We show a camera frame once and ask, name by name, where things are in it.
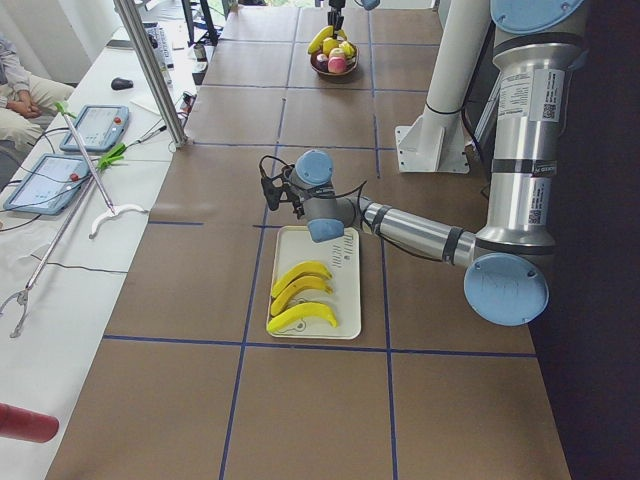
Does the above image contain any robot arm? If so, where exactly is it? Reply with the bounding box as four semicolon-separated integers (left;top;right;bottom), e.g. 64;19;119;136
327;0;380;33
262;1;590;326

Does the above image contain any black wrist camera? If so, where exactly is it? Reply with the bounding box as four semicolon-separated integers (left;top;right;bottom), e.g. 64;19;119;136
260;174;284;211

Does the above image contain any brown wicker basket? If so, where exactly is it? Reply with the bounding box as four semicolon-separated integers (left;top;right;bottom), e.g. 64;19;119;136
309;48;359;77

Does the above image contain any near teach pendant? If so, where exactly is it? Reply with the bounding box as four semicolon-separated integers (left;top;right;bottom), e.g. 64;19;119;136
3;154;90;215

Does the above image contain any yellow fruit in basket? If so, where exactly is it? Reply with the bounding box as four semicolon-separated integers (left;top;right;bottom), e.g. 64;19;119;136
340;41;356;58

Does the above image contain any black computer mouse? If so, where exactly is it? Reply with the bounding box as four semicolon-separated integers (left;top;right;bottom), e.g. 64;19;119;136
110;77;134;91

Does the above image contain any seated person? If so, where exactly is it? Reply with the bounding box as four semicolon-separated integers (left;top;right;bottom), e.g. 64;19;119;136
1;35;74;154

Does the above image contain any pink red apple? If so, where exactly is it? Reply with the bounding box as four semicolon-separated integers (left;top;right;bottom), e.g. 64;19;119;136
328;56;348;75

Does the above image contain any teach pendant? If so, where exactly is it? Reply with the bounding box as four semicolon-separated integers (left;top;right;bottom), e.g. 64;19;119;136
73;105;130;153
3;154;90;215

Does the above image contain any white bear tray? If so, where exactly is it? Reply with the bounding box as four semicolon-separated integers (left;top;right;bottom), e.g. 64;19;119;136
266;226;361;340

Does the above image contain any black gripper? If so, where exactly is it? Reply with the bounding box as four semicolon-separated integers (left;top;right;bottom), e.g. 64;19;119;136
327;0;346;33
282;169;305;218

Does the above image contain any red cylinder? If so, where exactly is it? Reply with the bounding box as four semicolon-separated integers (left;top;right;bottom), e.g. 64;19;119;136
1;403;59;443

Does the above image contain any aluminium frame post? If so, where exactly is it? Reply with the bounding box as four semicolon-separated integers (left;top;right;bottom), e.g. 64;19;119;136
113;0;188;149

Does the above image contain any far teach pendant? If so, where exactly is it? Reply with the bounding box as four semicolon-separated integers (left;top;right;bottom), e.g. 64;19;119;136
73;105;130;153

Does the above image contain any long metal grabber tool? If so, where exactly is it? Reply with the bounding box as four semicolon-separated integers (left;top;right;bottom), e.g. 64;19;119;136
0;102;150;339

